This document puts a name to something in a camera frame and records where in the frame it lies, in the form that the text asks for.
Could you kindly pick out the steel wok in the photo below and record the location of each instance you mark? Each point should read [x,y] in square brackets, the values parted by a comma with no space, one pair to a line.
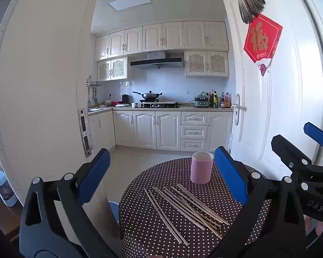
[150,95]

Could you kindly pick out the wall utensil rack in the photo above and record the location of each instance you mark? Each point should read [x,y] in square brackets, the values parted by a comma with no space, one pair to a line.
[94,86]

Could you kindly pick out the red paper door decoration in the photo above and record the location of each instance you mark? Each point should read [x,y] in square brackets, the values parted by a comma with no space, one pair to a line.
[261,40]

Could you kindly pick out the white lower kitchen cabinets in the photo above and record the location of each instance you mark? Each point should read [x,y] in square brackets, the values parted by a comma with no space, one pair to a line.
[161,129]

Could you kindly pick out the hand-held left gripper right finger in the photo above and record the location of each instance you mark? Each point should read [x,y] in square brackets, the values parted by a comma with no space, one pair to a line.
[228,174]

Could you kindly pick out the ceiling light panel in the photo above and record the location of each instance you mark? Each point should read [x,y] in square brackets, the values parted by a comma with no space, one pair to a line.
[129,2]

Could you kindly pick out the pink cup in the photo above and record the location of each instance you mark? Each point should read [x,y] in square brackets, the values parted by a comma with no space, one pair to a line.
[202,169]

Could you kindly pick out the range hood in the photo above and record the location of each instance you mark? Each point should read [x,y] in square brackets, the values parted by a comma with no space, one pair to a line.
[157,61]

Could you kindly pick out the white upper wall cabinets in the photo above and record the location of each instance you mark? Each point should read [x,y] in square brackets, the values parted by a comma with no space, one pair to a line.
[161,36]

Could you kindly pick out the metal door strike plate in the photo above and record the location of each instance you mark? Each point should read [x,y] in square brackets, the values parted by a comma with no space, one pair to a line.
[84,131]

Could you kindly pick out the small black appliance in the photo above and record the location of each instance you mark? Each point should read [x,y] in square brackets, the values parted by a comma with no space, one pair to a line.
[125,99]

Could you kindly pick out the green electric cooker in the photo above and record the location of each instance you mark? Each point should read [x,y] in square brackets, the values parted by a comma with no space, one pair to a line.
[202,100]

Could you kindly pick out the narrow lattice-door cabinet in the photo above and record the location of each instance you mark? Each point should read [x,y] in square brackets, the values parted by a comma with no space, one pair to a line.
[111,68]

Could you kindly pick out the gas stove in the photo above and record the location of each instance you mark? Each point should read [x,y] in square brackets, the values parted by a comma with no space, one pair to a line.
[157,104]

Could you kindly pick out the brown polka-dot tablecloth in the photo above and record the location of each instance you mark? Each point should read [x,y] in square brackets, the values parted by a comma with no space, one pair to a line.
[140,220]

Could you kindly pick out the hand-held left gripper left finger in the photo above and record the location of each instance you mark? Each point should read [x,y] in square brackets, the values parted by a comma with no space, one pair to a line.
[95,174]

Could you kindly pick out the blue water bottle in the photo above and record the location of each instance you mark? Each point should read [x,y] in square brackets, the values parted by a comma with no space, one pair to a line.
[4,190]

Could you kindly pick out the light blue plastic stool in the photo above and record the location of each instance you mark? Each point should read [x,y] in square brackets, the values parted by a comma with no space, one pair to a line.
[113,211]

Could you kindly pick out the white door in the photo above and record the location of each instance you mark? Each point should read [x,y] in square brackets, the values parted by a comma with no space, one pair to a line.
[285,86]

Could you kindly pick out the bunch of wooden chopsticks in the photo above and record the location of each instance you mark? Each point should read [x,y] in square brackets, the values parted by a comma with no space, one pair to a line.
[189,207]

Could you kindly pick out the hanging feather fan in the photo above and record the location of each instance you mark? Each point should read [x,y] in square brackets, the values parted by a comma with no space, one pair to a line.
[250,2]

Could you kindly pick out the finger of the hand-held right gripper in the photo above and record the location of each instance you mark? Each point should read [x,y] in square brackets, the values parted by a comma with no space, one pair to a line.
[285,150]
[316,136]

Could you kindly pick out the steel kitchen sink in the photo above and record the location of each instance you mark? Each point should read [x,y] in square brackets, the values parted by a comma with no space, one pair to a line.
[94,110]

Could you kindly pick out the wide lattice-door cabinet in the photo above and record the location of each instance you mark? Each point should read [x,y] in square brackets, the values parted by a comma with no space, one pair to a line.
[207,63]

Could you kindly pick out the person's right hand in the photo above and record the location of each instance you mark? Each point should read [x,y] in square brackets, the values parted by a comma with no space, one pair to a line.
[319,228]

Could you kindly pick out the red container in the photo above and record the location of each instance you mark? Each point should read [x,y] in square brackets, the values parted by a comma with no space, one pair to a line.
[115,103]

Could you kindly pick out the row of condiment bottles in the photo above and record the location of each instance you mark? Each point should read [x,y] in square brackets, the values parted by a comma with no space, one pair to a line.
[220,100]

